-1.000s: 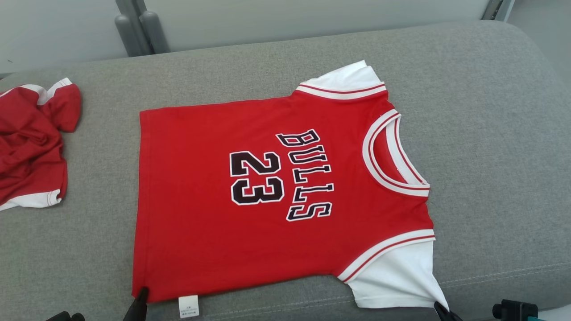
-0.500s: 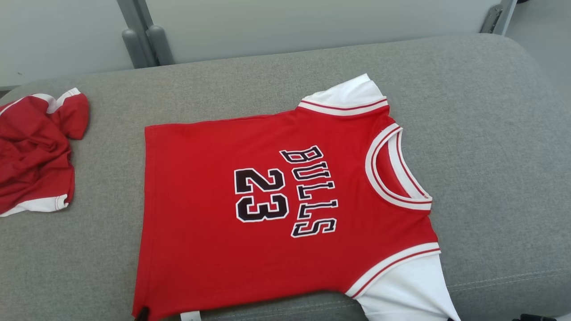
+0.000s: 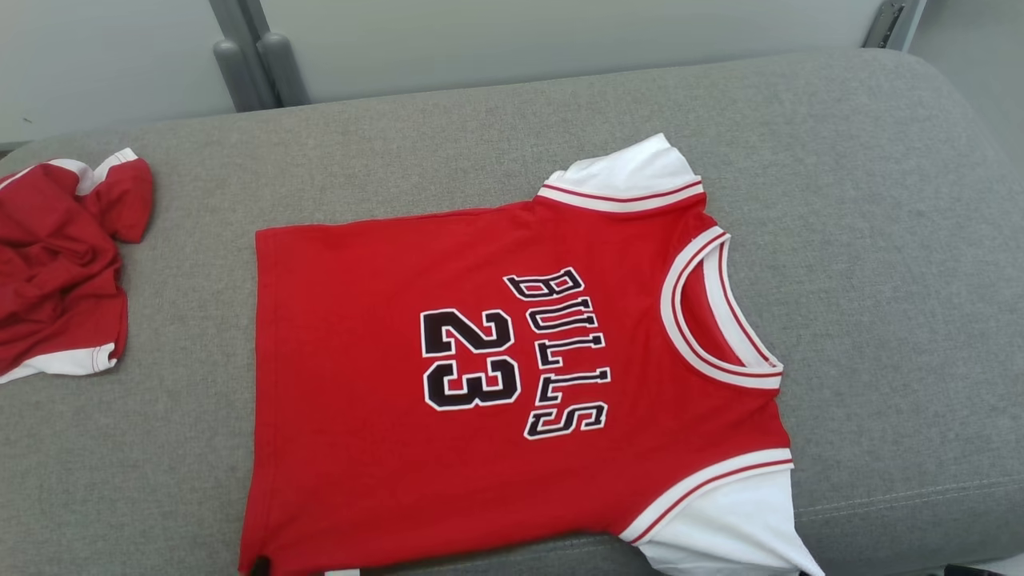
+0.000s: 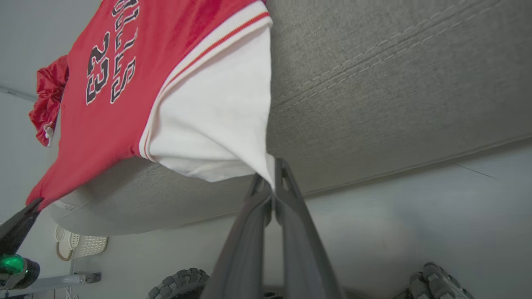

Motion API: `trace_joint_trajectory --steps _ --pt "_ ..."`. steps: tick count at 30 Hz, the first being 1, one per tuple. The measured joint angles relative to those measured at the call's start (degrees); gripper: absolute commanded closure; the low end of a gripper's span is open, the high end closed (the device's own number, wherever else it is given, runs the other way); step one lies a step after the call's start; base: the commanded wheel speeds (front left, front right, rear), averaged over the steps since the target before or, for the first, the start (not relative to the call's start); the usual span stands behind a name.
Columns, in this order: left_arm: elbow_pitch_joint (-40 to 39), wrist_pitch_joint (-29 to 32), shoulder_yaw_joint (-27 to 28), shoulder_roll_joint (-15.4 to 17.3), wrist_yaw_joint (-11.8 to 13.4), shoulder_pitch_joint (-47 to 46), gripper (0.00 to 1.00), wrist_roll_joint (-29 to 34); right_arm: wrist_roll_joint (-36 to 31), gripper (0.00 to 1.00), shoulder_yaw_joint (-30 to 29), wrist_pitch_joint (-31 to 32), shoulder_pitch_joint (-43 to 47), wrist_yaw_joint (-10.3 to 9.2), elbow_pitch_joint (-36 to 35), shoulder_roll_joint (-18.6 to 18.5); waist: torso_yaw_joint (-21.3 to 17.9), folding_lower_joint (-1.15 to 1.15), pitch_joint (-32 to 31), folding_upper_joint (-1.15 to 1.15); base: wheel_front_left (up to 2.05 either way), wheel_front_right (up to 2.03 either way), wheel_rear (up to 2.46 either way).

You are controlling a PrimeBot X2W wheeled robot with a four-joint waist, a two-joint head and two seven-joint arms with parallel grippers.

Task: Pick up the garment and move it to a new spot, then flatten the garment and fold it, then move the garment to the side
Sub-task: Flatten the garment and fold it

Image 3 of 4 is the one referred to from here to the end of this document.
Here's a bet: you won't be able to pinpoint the grey partition post with feet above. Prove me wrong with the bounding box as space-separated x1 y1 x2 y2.
210 0 311 113

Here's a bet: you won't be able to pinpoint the grey fabric sofa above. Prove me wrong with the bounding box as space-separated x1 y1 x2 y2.
0 48 1024 576

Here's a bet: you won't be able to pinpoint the red shorts with white trim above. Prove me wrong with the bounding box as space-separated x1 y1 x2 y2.
0 148 154 385

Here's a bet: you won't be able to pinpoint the red Bulls 23 jersey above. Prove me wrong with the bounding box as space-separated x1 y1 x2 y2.
238 133 825 576

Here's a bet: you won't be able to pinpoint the grey partition post with hinge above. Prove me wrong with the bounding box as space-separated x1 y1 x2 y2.
860 0 929 50

